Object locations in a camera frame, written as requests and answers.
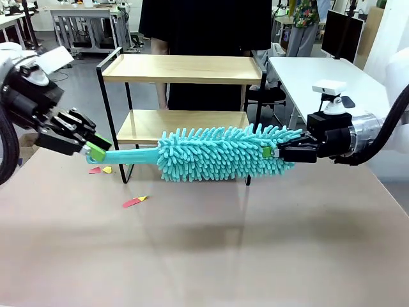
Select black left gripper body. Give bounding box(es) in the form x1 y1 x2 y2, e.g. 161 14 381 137
1 68 84 157

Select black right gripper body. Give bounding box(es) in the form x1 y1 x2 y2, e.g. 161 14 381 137
306 112 353 161

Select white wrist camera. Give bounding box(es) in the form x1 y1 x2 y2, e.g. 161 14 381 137
311 79 355 115
19 63 50 86

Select person's right forearm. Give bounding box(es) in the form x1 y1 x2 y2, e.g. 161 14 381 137
150 37 170 111

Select teal chenille duster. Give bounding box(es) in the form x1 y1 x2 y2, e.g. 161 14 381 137
86 123 304 183

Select grey metal workbench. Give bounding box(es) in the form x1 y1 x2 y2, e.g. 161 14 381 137
49 4 130 57

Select black office chair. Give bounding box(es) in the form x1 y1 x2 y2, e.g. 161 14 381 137
244 49 288 124

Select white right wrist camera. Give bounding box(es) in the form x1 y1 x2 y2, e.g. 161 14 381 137
311 79 355 115

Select cardboard panel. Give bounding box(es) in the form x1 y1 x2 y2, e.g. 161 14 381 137
364 6 386 71

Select white table black legs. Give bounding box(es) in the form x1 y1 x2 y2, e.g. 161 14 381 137
0 12 38 49

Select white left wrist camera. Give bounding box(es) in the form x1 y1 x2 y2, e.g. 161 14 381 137
19 63 50 86

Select black monitor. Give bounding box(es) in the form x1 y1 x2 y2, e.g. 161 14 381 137
321 9 365 64

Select person in floral shirt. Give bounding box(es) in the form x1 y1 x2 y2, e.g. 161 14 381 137
286 0 323 58

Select person in black shirt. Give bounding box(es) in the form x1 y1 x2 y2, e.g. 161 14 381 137
139 0 272 111

